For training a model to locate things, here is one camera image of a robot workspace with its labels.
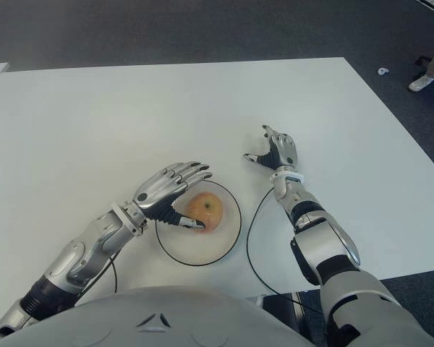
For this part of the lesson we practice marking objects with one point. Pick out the grey robot torso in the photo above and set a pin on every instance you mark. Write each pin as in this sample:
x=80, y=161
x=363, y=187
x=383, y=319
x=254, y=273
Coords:
x=148, y=318

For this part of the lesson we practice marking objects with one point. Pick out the apple with blue sticker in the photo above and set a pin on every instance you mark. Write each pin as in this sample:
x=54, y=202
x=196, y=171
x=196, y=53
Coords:
x=206, y=211

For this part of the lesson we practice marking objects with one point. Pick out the white shoe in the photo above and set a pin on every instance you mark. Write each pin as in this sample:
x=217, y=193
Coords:
x=419, y=84

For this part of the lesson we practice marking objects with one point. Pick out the small white floor object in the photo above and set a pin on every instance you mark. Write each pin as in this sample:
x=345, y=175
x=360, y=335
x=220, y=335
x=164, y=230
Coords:
x=383, y=71

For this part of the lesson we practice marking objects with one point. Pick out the white plate black rim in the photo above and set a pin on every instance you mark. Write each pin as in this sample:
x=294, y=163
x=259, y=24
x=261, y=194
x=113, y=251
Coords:
x=224, y=242

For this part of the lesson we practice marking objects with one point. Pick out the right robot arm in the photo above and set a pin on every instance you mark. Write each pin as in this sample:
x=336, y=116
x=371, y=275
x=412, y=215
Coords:
x=332, y=253

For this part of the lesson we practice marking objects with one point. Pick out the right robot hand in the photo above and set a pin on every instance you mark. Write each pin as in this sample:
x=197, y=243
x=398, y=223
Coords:
x=282, y=152

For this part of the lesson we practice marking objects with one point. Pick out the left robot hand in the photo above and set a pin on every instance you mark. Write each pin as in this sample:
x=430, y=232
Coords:
x=162, y=195

